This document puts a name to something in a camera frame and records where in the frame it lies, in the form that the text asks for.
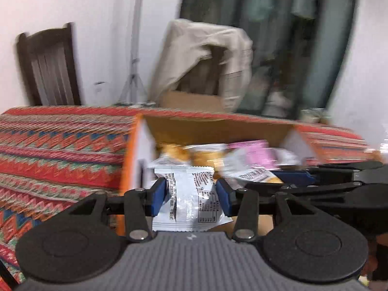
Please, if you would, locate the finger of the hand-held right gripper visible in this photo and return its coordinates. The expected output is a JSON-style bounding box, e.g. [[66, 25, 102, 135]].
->
[[274, 161, 384, 186], [245, 181, 364, 195]]

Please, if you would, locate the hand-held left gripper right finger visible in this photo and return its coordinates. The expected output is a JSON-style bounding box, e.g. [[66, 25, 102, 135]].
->
[[215, 178, 318, 243]]

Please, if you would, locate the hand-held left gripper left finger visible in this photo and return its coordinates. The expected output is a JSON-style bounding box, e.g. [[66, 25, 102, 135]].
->
[[65, 177, 170, 243]]

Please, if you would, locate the white snack packet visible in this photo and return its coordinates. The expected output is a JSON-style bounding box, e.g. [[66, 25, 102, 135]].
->
[[152, 165, 234, 232]]

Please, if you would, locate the pile of snack packets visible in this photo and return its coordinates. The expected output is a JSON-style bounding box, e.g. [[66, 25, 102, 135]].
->
[[147, 139, 304, 188]]

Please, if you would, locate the red cardboard box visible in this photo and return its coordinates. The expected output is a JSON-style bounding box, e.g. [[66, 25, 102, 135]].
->
[[118, 113, 323, 240]]

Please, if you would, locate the pale green container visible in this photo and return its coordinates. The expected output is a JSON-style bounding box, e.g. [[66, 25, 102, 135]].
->
[[300, 107, 329, 125]]

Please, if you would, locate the wooden chair under jacket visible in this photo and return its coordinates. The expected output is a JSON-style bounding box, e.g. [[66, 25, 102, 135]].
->
[[161, 44, 226, 113]]

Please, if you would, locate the patterned red tablecloth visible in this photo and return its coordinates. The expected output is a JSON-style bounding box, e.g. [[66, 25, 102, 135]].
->
[[0, 105, 382, 282]]

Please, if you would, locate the sliding glass door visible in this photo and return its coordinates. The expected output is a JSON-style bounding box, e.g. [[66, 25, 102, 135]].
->
[[179, 0, 360, 120]]

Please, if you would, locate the studio lamp on stand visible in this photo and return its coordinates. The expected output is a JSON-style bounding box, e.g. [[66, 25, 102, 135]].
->
[[117, 0, 147, 105]]

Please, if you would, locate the beige jacket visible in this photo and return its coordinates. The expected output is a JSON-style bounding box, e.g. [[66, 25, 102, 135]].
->
[[150, 18, 253, 113]]

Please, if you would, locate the dark wooden chair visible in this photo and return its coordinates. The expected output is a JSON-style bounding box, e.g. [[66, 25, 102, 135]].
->
[[16, 23, 82, 106]]

